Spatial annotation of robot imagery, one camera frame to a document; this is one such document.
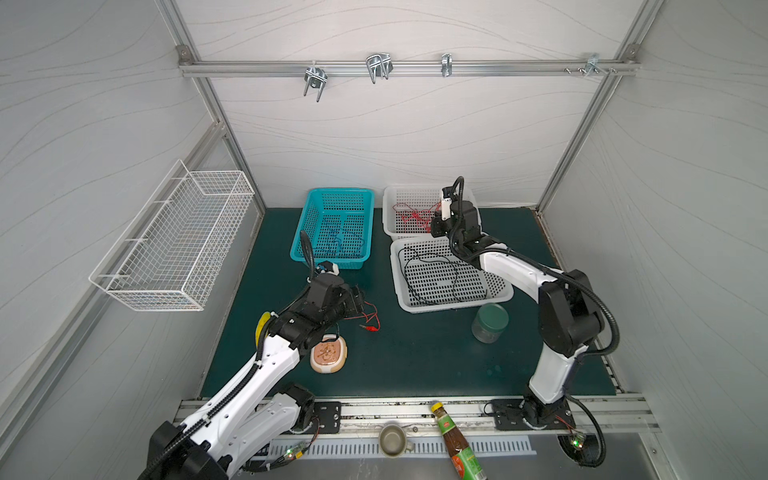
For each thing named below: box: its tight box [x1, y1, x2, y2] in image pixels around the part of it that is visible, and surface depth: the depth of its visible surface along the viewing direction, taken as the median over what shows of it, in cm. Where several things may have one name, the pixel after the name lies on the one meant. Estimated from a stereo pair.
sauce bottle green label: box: [430, 402, 488, 480], surface depth 67 cm
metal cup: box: [378, 424, 414, 458], surface depth 71 cm
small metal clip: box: [441, 53, 453, 77], surface depth 80 cm
